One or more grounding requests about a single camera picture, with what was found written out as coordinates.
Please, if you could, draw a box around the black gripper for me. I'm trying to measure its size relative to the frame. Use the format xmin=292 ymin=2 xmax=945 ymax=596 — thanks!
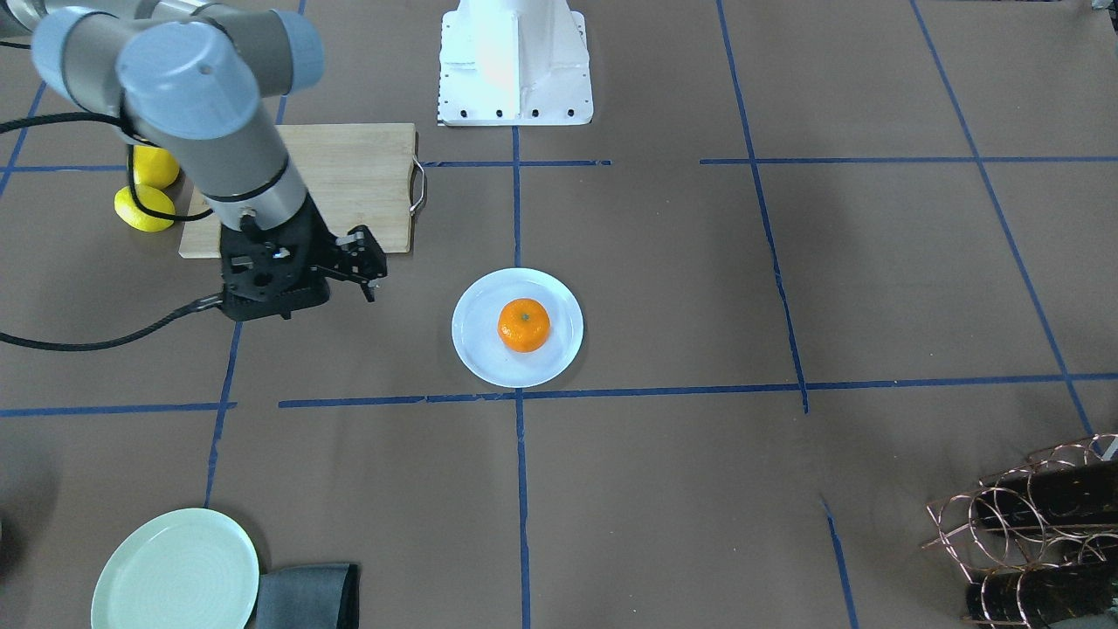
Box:
xmin=218 ymin=197 xmax=388 ymax=321

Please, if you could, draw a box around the orange mandarin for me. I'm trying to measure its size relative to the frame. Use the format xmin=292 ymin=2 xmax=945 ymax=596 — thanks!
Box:
xmin=496 ymin=298 xmax=551 ymax=353

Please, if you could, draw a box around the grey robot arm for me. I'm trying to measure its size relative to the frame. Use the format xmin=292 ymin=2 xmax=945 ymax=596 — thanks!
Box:
xmin=3 ymin=1 xmax=387 ymax=321

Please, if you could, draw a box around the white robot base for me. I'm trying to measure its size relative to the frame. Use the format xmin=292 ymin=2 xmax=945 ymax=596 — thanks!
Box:
xmin=437 ymin=1 xmax=595 ymax=128

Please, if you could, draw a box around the white plate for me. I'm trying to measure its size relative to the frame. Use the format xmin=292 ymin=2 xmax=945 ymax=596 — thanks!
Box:
xmin=451 ymin=267 xmax=584 ymax=389

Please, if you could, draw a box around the light green plate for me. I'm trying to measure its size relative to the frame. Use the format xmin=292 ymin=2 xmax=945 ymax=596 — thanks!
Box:
xmin=89 ymin=508 xmax=260 ymax=628

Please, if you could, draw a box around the wooden cutting board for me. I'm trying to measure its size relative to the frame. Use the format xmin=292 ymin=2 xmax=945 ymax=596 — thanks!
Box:
xmin=179 ymin=123 xmax=426 ymax=259

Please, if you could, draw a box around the yellow lemon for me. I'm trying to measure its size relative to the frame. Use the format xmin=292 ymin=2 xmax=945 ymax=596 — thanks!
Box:
xmin=131 ymin=146 xmax=181 ymax=190
xmin=114 ymin=185 xmax=176 ymax=234

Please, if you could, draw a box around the dark grey cloth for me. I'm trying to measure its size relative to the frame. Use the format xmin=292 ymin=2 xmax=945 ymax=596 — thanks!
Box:
xmin=255 ymin=563 xmax=361 ymax=628

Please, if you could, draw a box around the black bottle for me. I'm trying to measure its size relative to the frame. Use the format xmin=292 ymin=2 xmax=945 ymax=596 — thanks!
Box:
xmin=974 ymin=460 xmax=1117 ymax=535
xmin=965 ymin=563 xmax=1117 ymax=628

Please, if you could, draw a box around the black cable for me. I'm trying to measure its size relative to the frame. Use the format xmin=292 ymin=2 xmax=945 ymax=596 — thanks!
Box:
xmin=0 ymin=295 xmax=224 ymax=352

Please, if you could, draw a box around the copper wire rack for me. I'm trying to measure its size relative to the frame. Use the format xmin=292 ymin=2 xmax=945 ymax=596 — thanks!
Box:
xmin=925 ymin=433 xmax=1117 ymax=628

